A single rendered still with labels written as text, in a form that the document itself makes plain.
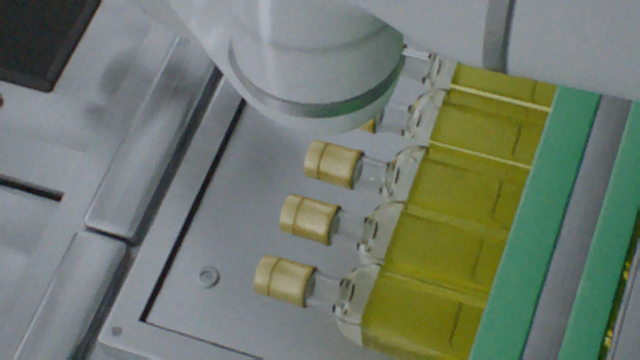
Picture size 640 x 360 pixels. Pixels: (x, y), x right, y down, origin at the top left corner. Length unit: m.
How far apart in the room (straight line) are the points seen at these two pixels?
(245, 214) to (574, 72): 0.65
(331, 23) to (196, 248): 0.59
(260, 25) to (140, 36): 0.76
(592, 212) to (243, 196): 0.43
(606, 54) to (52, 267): 0.77
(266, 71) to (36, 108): 0.73
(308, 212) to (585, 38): 0.48
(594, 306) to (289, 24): 0.33
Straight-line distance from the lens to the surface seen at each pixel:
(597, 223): 0.89
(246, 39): 0.66
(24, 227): 1.29
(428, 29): 0.60
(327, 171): 1.05
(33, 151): 1.32
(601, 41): 0.58
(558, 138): 0.91
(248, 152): 1.23
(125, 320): 1.16
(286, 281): 1.00
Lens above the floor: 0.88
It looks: 15 degrees up
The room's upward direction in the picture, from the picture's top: 75 degrees counter-clockwise
